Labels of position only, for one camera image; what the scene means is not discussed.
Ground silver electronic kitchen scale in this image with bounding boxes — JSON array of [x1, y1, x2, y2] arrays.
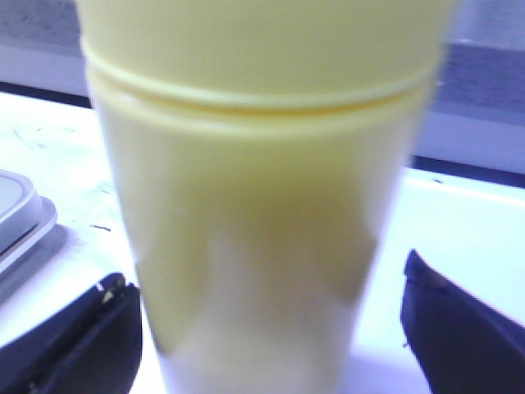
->
[[1, 170, 57, 282]]

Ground yellow squeeze bottle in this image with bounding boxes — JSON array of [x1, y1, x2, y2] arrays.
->
[[77, 1, 454, 393]]

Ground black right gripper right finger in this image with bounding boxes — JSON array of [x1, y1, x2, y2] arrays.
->
[[400, 250, 524, 393]]

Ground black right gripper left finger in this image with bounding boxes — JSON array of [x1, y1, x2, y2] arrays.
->
[[1, 273, 143, 393]]

